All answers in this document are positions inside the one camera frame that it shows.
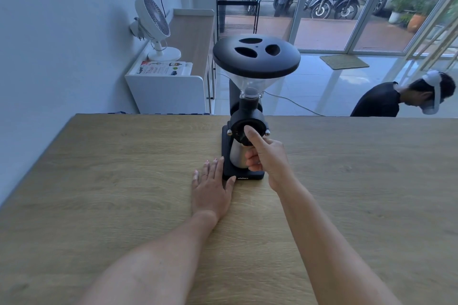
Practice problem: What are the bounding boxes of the white desk fan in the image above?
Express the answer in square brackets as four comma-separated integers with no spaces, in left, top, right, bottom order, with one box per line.
[130,0,182,62]

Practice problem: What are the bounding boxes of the white wooden sideboard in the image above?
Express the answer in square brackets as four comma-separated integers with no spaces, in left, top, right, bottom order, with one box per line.
[125,8,217,115]

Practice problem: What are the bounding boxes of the grey doormat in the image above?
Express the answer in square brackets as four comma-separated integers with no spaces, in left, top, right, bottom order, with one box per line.
[319,54,370,71]

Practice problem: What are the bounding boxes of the white printed magazine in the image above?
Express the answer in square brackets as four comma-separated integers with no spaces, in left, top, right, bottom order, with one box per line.
[129,61,194,77]

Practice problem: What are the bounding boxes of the white headset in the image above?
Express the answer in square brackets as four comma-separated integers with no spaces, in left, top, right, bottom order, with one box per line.
[421,70,443,116]

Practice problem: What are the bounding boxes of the person's left forearm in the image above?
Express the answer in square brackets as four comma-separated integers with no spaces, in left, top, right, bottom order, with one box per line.
[77,210,219,305]

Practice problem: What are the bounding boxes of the black metal rack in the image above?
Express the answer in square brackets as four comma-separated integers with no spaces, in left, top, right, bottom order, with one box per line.
[216,0,260,43]

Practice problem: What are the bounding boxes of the light wooden slats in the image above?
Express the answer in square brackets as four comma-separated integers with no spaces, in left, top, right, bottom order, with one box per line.
[404,0,458,74]

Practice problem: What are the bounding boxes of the person's left hand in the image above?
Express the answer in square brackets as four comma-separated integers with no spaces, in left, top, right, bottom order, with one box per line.
[191,157,237,223]

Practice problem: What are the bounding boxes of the black coffee grinder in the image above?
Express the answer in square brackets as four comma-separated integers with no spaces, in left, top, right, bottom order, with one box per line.
[213,33,301,181]

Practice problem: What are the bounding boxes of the orange plant pot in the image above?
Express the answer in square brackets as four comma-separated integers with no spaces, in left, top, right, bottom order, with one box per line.
[407,13,428,34]

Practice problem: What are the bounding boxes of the person's right hand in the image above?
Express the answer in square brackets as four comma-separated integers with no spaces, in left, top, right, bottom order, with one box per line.
[244,125,298,193]

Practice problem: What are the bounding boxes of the steel grounds cup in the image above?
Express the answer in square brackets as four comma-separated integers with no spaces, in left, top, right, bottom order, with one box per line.
[229,137,259,170]

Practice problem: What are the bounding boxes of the person's right forearm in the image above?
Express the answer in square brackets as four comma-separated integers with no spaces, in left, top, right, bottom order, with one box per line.
[275,177,403,305]

